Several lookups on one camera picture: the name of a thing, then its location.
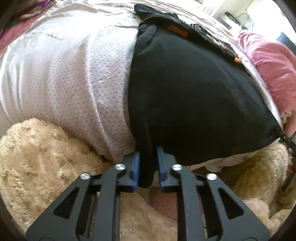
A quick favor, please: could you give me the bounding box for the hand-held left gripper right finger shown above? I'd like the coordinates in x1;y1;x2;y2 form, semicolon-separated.
157;146;271;241

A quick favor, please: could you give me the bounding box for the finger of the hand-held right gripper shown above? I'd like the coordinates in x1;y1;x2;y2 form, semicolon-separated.
278;133;296;151

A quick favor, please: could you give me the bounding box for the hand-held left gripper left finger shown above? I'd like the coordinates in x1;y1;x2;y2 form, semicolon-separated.
25;152;141;241

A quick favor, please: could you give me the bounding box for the black sweater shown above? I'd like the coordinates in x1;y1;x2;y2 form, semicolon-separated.
128;3;284;189

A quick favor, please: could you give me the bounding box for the pink dotted pajama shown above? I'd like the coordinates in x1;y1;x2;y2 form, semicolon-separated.
148;186;206;223

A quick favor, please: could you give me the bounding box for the rolled pink duvet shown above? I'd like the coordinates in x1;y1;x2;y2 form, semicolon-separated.
238;31;296;137

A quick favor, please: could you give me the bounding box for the dark monitor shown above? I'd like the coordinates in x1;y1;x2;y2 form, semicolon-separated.
276;31;293;44

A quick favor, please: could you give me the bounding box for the printed pale pink quilt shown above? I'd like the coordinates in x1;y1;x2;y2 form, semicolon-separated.
0;0;284;171

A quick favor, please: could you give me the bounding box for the pink quilted blanket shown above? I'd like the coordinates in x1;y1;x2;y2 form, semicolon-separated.
0;21;35;54

